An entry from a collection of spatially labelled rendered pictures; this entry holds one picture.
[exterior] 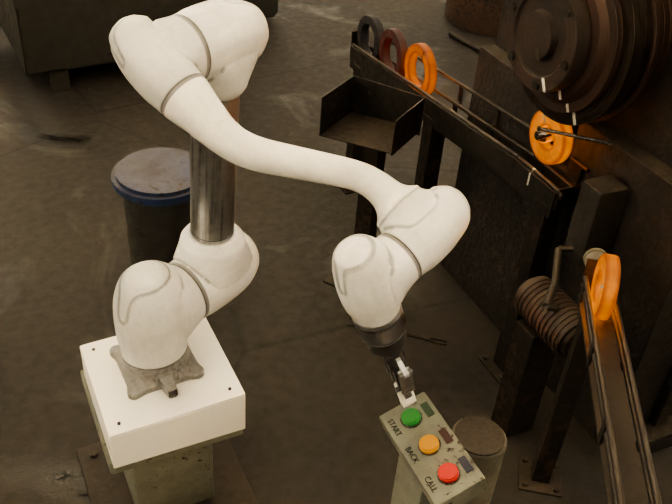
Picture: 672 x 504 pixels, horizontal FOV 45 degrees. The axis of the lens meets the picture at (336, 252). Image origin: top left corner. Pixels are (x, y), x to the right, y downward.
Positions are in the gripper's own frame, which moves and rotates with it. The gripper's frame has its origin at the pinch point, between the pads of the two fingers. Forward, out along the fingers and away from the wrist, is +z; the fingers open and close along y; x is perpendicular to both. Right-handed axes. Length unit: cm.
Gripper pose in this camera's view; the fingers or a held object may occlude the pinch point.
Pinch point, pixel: (405, 392)
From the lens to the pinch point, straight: 164.4
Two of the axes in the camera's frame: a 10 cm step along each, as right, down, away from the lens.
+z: 2.6, 6.8, 6.8
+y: -4.1, -5.6, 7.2
